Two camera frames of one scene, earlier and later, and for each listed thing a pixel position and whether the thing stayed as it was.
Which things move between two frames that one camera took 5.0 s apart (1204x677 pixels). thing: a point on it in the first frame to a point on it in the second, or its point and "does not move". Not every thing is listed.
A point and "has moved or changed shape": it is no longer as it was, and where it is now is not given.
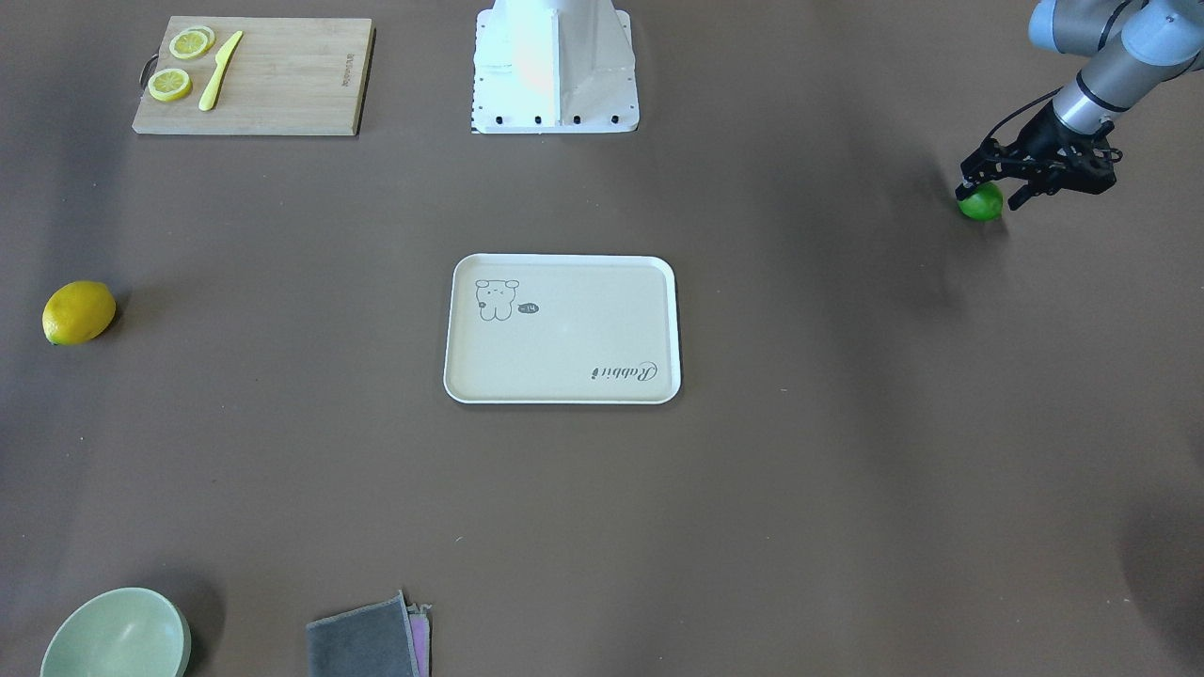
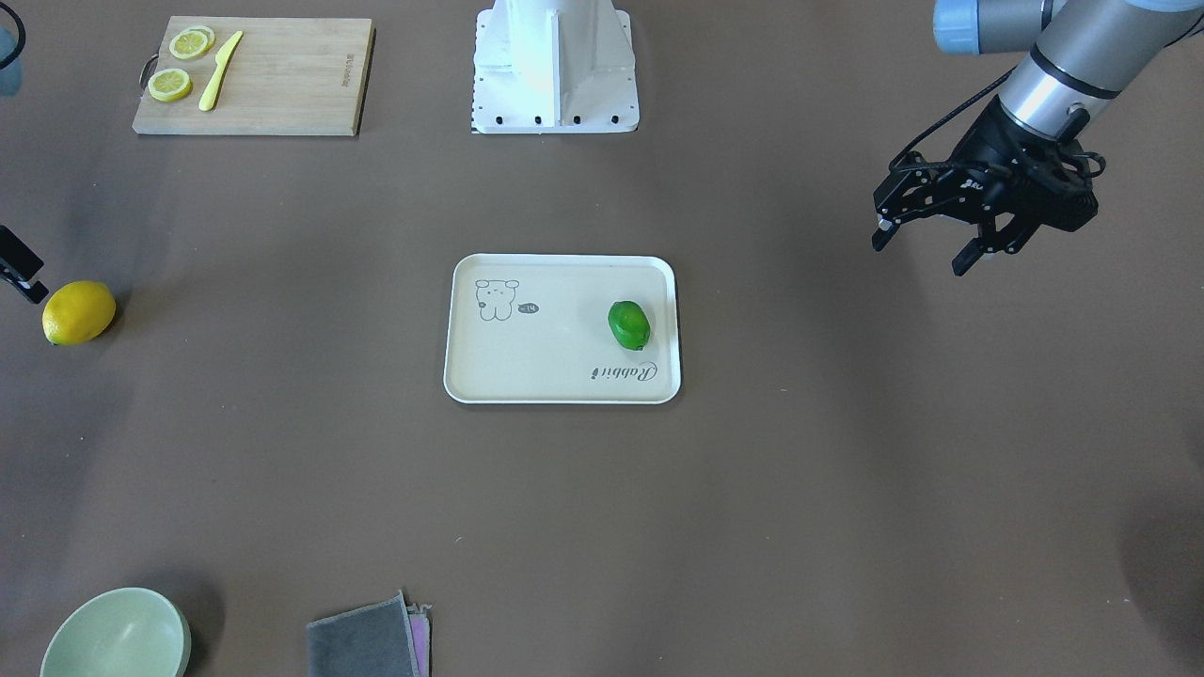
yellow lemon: [78, 312] does not move
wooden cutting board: [290, 76] does not move
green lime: [985, 204] has moved or changed shape
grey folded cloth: [374, 640] does not move
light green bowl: [124, 632] does not move
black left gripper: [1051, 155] to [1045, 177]
